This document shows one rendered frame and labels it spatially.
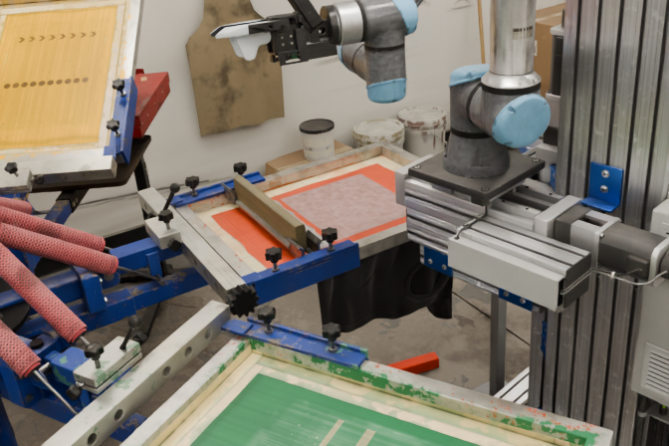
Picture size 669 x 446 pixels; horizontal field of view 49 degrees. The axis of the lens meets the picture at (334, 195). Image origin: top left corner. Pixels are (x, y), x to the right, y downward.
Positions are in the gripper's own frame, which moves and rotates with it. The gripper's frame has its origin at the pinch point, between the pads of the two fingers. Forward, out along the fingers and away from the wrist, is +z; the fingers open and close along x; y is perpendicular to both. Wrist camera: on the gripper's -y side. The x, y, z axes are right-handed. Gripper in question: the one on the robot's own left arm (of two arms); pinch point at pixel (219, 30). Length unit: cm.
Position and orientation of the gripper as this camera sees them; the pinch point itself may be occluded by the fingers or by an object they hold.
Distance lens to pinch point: 129.7
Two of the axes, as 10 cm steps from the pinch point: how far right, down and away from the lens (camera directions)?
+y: 1.2, 9.4, 3.1
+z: -9.4, 2.1, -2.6
